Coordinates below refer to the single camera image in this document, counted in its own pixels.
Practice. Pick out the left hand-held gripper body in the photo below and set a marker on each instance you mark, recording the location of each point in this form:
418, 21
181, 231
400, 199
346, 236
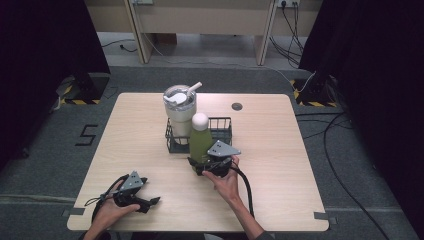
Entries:
131, 183

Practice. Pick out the brown box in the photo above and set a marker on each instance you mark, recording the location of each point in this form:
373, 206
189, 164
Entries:
166, 38

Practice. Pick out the white wall socket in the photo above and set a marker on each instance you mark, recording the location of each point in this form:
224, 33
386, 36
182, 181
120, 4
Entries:
288, 2

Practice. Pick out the black tape floor mark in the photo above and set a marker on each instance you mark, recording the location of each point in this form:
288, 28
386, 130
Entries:
87, 135

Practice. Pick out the black curtain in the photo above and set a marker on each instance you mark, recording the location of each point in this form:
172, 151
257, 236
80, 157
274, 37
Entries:
40, 66
376, 83

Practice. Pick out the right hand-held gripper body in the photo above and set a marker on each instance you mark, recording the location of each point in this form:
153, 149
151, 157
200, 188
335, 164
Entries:
220, 151

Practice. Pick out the person's left hand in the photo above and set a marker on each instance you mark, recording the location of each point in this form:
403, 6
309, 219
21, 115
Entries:
111, 213

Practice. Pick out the round grey table grommet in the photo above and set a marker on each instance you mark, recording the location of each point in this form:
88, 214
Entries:
237, 106

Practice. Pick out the yellow black hazard tape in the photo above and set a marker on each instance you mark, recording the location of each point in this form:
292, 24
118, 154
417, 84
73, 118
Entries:
315, 104
80, 102

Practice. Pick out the white tumbler with straw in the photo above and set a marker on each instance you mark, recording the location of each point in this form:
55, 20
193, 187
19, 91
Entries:
180, 116

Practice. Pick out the grey tape patch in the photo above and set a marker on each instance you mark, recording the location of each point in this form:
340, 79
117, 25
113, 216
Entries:
77, 211
322, 216

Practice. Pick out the black stand base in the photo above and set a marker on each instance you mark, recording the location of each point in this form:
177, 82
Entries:
93, 86
316, 90

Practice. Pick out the person's right hand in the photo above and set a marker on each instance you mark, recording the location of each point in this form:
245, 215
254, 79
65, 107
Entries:
228, 185

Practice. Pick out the green bottle with white cap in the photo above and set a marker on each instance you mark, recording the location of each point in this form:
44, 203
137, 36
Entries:
200, 143

